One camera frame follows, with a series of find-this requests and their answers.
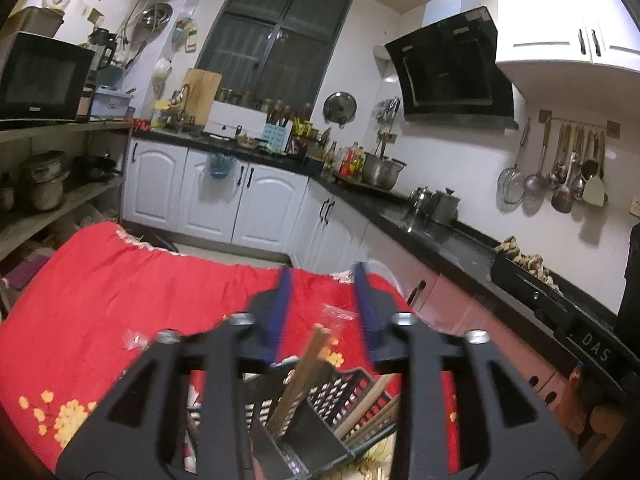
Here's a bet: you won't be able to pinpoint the blue knife block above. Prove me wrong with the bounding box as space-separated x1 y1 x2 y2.
262 122 291 153

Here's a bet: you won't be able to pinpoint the metal storage shelf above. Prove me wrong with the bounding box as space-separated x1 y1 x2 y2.
0 119 134 271

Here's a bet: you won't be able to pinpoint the dark kitchen window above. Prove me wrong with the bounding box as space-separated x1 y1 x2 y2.
196 0 352 110

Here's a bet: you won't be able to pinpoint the black electric kettle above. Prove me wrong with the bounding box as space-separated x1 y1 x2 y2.
88 28 117 72

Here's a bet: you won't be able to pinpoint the steel bowl on wall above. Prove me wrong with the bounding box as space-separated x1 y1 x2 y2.
138 2 172 30

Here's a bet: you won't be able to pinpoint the white upper cabinet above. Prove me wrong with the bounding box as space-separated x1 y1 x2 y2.
494 0 640 106

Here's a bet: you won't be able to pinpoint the person right hand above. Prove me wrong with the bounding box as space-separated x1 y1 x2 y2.
565 364 587 443

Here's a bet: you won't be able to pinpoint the red floral tablecloth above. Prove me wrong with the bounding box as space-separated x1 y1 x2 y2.
0 220 461 476

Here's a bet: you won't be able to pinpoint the steel kettle pot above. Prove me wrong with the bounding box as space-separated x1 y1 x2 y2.
430 188 460 226

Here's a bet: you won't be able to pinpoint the hanging steel ladle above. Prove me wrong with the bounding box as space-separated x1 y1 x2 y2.
524 119 551 197

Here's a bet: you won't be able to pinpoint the white lower cabinets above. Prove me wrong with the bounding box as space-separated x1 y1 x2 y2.
124 139 564 403

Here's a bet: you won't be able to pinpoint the hanging wire skimmer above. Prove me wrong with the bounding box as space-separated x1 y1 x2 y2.
497 119 530 205

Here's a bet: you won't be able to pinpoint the black microwave oven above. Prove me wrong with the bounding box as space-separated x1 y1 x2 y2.
1 32 94 122

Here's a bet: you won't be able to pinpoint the dark pot lid on wall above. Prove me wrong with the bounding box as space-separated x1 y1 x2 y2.
322 91 357 128

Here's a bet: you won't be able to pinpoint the hanging green spatula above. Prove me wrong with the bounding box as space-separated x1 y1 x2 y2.
582 132 605 207

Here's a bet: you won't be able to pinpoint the large steel stockpot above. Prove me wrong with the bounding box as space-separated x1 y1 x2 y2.
361 153 406 191

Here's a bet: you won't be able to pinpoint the wooden cutting board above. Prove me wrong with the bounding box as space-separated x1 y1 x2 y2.
182 68 222 127

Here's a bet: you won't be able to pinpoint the wooden chopsticks pair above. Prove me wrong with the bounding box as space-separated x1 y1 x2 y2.
266 324 331 439
334 374 394 440

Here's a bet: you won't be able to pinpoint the black countertop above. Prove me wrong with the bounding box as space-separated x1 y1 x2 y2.
132 129 616 339

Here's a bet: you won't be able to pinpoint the ginger roots pile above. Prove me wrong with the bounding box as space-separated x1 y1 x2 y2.
494 235 563 295

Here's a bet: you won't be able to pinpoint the black plastic utensil basket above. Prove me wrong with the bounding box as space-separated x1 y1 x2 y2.
184 356 402 480

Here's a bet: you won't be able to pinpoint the white box on counter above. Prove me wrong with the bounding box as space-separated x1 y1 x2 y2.
204 101 267 138

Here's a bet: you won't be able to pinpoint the black range hood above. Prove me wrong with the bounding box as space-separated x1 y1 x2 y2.
385 6 518 130

